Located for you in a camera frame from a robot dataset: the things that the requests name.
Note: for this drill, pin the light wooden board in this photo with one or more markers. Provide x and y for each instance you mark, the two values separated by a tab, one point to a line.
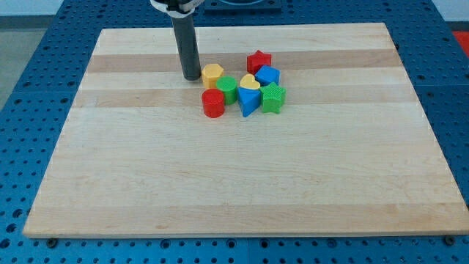
351	152

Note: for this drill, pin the red star block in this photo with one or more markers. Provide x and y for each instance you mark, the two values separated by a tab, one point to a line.
256	60

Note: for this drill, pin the green star block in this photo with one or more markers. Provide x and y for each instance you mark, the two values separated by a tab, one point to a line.
273	98

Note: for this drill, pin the blue cube block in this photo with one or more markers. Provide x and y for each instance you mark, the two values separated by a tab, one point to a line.
267	75

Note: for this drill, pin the yellow heart block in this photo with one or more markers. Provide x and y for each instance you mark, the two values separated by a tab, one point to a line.
249	81

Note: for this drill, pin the blue triangle block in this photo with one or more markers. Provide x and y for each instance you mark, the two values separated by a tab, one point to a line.
249	100

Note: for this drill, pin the green cylinder block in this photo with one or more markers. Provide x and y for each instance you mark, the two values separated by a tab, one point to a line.
228	86

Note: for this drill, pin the yellow hexagon block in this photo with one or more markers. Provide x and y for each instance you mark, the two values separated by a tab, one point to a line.
210	74

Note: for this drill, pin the red cylinder block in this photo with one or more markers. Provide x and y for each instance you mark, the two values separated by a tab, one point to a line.
213	103

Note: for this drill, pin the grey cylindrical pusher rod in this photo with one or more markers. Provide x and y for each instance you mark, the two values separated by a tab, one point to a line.
185	36

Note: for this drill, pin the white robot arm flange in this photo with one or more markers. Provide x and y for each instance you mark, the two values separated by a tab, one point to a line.
176	8

